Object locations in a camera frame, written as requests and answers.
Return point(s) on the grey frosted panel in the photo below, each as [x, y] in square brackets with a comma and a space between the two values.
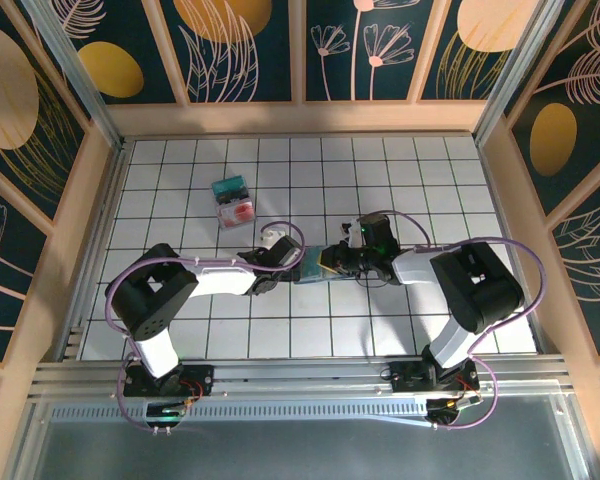
[300, 450]

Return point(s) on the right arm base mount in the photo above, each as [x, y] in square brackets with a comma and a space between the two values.
[405, 377]

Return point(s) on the black card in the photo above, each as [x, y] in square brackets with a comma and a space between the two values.
[232, 196]

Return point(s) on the aluminium corner post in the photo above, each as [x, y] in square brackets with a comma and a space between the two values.
[516, 65]
[72, 65]

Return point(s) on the teal card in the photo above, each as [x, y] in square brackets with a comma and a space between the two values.
[228, 184]

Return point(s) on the aluminium mounting rail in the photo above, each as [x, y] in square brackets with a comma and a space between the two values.
[300, 372]

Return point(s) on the aluminium side rail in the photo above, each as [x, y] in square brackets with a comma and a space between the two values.
[96, 260]
[504, 225]

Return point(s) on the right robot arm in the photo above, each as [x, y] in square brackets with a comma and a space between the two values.
[415, 267]

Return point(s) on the red and white card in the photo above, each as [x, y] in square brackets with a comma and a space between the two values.
[237, 212]

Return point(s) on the clear plastic card box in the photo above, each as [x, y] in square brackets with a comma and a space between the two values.
[252, 222]

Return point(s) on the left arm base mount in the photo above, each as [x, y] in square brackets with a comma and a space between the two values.
[200, 375]

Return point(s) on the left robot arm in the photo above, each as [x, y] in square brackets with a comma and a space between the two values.
[220, 280]

